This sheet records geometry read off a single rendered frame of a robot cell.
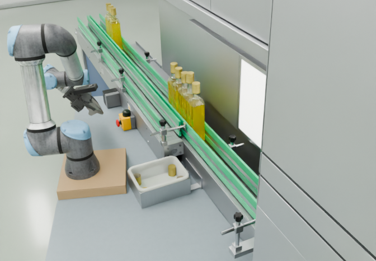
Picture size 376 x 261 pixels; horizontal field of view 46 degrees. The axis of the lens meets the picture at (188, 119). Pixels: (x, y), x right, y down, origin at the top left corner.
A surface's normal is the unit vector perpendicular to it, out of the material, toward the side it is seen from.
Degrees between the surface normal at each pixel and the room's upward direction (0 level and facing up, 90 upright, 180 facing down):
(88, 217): 0
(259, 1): 90
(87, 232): 0
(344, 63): 90
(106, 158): 0
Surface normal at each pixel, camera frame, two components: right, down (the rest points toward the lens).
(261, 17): -0.91, 0.23
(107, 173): -0.02, -0.86
